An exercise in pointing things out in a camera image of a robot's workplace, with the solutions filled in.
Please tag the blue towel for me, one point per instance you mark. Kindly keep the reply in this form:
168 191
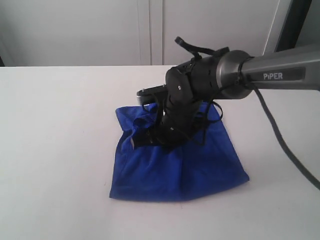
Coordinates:
187 172

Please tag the dark vertical post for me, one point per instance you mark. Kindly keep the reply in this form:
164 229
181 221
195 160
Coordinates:
293 23

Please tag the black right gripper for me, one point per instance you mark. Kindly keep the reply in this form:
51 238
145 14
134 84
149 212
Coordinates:
175 124

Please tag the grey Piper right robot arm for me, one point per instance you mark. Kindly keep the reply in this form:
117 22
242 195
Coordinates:
225 75

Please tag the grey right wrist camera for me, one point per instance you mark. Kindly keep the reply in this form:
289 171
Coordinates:
152 95

